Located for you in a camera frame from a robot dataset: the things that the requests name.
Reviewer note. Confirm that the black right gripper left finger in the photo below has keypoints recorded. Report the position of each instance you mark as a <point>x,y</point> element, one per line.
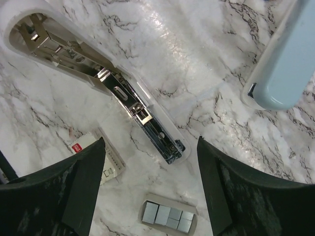
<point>58,200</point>

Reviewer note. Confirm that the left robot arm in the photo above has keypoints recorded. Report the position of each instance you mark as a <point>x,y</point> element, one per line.
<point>7,173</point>

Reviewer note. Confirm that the white staple box sleeve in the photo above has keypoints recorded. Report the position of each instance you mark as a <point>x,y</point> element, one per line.
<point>105,159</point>

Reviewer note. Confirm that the light blue stapler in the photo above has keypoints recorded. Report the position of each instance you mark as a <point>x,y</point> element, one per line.
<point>287,64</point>

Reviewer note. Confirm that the staple tray with staples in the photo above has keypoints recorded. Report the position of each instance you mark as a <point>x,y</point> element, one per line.
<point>169,216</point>

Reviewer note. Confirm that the white stapler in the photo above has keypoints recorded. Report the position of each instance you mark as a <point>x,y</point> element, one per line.
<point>36,30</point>

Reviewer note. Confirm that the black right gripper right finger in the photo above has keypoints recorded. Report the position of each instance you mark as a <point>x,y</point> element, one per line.
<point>243,201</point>

